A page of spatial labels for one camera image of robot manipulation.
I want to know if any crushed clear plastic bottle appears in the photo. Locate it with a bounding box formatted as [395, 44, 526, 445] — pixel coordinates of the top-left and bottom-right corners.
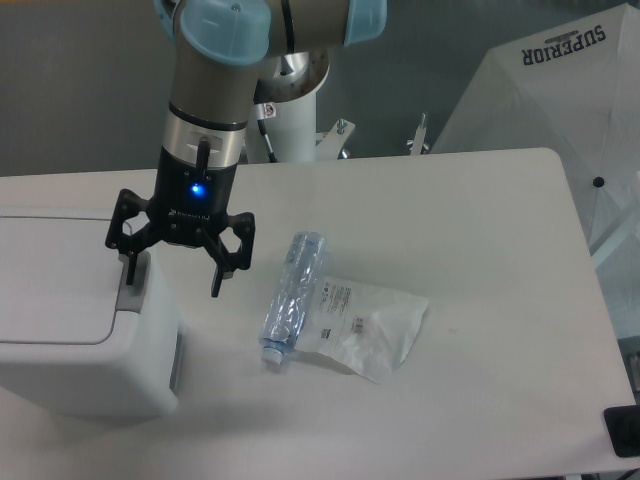
[259, 231, 327, 366]

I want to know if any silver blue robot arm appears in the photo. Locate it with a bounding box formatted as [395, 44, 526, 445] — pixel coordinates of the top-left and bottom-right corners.
[105, 1, 388, 292]

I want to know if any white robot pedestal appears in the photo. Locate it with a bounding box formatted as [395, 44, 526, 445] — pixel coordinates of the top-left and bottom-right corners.
[242, 49, 331, 164]

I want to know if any silver clamp bolt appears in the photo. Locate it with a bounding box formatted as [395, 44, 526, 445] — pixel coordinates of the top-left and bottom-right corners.
[407, 112, 430, 156]

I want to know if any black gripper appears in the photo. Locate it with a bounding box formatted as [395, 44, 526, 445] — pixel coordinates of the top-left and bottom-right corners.
[103, 147, 257, 299]

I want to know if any white push-lid trash can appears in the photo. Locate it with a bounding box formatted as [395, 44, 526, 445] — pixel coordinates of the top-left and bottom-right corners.
[1, 207, 186, 418]

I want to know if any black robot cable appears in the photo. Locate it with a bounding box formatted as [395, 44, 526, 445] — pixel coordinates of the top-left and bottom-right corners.
[255, 102, 279, 164]

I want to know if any white superior umbrella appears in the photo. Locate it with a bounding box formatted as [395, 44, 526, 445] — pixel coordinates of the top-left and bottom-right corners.
[434, 4, 639, 339]

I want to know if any black device at edge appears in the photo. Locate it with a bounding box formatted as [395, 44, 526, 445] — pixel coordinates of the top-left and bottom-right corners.
[603, 405, 639, 458]

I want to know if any white metal base frame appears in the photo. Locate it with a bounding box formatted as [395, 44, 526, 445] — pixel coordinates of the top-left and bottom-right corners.
[315, 118, 356, 161]

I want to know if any white plastic packaging bag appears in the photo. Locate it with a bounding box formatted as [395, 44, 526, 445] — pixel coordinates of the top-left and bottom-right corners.
[296, 275, 429, 384]

